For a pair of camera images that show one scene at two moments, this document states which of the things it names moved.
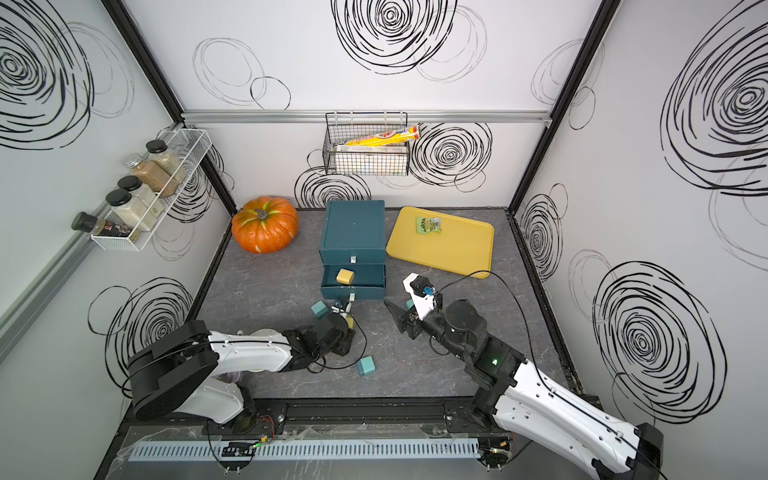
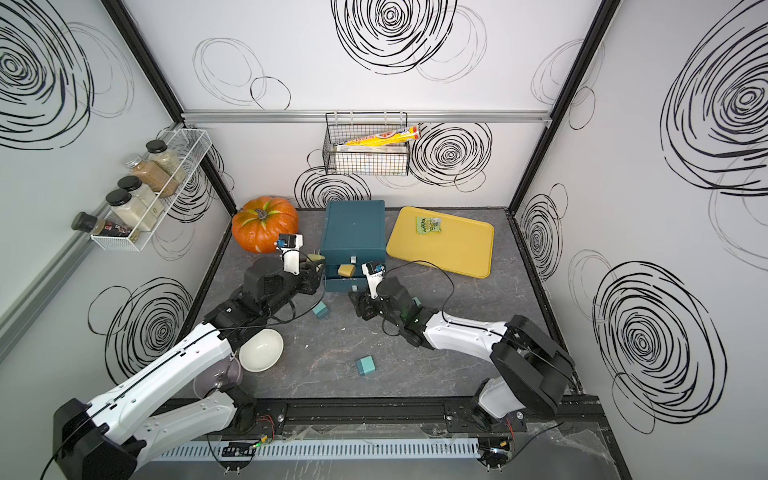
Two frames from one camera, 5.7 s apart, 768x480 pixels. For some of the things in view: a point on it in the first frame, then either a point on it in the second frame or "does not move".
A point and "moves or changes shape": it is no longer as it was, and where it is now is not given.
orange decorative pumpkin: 265,224 does not move
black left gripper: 348,341 to 309,277
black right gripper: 404,320 to 364,305
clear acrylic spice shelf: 127,224 does not move
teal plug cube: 366,365 does not move
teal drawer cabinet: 353,237 does not move
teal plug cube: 319,309 does not move
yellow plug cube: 345,276 moves or changes shape
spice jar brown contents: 157,179 does not move
